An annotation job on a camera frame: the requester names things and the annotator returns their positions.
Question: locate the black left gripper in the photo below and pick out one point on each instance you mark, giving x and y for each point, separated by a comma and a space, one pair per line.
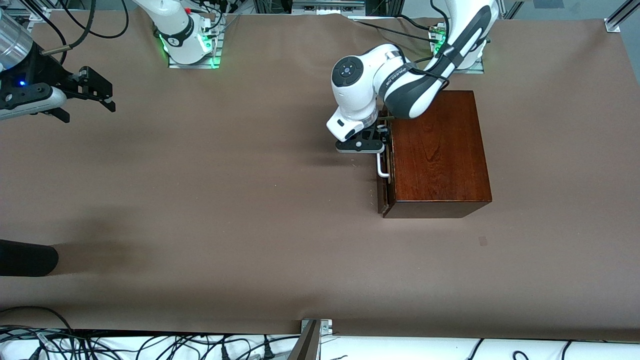
378, 133

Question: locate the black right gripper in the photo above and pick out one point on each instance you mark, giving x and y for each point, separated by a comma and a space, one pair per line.
44, 74

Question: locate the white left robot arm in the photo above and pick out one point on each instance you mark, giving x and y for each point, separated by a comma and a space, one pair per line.
360, 85

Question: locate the dark brown wooden cabinet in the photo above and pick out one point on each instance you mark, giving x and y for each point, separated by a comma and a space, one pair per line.
440, 160

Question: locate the brown paper table cover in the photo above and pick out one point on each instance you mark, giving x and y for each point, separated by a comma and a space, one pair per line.
250, 200

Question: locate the black cylinder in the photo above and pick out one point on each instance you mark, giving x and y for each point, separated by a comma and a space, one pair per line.
25, 257

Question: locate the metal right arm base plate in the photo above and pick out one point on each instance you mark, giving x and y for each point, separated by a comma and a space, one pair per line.
192, 65

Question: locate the aluminium extrusion rail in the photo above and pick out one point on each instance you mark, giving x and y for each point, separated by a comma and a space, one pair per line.
620, 17
37, 15

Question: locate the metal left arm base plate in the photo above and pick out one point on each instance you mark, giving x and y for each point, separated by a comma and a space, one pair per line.
477, 67

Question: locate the aluminium frame rack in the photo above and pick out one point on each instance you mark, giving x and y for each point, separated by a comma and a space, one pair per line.
325, 6

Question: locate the aluminium profile post with bracket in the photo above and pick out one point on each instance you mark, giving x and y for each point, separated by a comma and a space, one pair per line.
312, 335

